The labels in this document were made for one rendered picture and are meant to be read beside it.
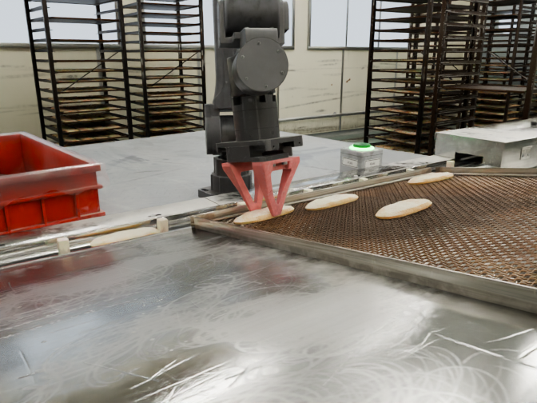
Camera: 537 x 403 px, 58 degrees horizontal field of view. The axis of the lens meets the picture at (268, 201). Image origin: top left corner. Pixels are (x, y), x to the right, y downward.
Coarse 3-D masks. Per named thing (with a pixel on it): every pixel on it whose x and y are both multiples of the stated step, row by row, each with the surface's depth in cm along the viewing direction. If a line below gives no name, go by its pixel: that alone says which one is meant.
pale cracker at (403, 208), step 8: (408, 200) 60; (416, 200) 59; (424, 200) 60; (384, 208) 57; (392, 208) 56; (400, 208) 56; (408, 208) 56; (416, 208) 57; (424, 208) 58; (376, 216) 56; (384, 216) 55; (392, 216) 55; (400, 216) 55
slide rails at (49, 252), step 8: (472, 160) 121; (480, 160) 121; (168, 224) 75; (176, 224) 75; (184, 224) 75; (88, 240) 69; (48, 248) 66; (56, 248) 66; (72, 248) 66; (80, 248) 66; (16, 256) 63; (24, 256) 63; (32, 256) 63; (40, 256) 64; (48, 256) 64; (0, 264) 61; (8, 264) 62
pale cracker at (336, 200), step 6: (324, 198) 68; (330, 198) 68; (336, 198) 68; (342, 198) 68; (348, 198) 68; (354, 198) 69; (312, 204) 66; (318, 204) 66; (324, 204) 66; (330, 204) 66; (336, 204) 67; (342, 204) 68
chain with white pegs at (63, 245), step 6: (450, 162) 110; (360, 180) 95; (240, 204) 79; (162, 222) 71; (162, 228) 71; (168, 228) 72; (60, 240) 63; (66, 240) 64; (60, 246) 63; (66, 246) 64; (60, 252) 64; (66, 252) 64
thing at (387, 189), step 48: (336, 192) 78; (384, 192) 76; (432, 192) 71; (480, 192) 66; (528, 192) 63; (288, 240) 46; (384, 240) 47; (432, 240) 45; (480, 240) 43; (528, 240) 42; (480, 288) 30; (528, 288) 28
